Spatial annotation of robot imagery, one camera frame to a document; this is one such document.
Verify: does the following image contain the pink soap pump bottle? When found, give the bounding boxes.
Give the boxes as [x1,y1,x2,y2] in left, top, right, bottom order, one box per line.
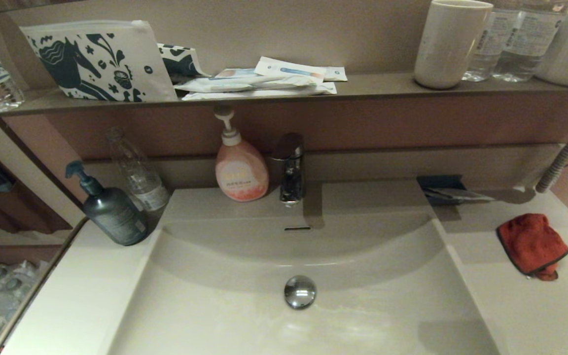
[214,106,270,202]

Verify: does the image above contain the small horse print pouch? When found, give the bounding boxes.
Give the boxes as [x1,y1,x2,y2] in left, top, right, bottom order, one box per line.
[157,43,211,78]

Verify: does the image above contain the silver foil sachet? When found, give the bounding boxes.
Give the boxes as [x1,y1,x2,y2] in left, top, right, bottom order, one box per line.
[425,187,497,202]

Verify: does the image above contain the flat white sachet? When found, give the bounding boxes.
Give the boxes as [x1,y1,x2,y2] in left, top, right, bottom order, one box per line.
[181,82,337,102]

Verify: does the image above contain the clear bottle white label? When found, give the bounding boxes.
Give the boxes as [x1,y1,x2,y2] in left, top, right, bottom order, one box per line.
[106,127,170,213]

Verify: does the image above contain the large horse print pouch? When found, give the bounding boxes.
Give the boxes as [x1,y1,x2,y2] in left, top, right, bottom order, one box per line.
[20,20,178,103]

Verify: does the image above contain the long white sachet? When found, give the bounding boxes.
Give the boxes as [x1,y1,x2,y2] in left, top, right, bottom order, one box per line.
[174,76,317,93]

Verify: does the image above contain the grey corrugated hose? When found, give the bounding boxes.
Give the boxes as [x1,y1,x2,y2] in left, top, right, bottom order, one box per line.
[535,106,568,194]

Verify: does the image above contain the red microfibre cleaning cloth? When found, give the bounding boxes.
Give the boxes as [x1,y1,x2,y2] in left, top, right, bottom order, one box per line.
[497,213,568,282]

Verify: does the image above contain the white sachet blue print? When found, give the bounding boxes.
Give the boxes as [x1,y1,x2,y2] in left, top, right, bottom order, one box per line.
[254,56,327,83]

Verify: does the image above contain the dark green pump bottle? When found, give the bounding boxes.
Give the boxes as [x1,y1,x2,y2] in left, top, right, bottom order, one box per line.
[65,160,150,246]

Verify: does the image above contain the brown wall shelf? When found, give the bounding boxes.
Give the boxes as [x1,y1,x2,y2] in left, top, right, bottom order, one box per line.
[0,71,568,121]

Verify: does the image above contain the clear plastic water bottle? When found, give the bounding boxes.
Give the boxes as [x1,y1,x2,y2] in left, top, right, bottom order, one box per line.
[492,0,568,83]
[462,0,511,82]

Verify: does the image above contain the tall white cup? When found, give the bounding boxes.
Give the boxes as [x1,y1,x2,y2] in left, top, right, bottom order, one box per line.
[414,0,494,90]

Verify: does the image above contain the pale sachet orange print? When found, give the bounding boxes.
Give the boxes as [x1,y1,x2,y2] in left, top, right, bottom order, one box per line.
[213,68,260,79]

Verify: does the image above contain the chrome sink drain stopper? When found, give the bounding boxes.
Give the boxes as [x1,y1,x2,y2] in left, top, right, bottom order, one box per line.
[284,275,317,310]

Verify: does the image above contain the white sink basin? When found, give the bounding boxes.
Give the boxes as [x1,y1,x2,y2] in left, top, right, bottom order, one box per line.
[109,212,501,355]

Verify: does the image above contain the dark soap tray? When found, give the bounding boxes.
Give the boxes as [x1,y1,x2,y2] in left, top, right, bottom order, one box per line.
[416,175,467,206]

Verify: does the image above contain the chrome lever faucet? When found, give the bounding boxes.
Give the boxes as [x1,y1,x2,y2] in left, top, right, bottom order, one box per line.
[270,132,307,207]

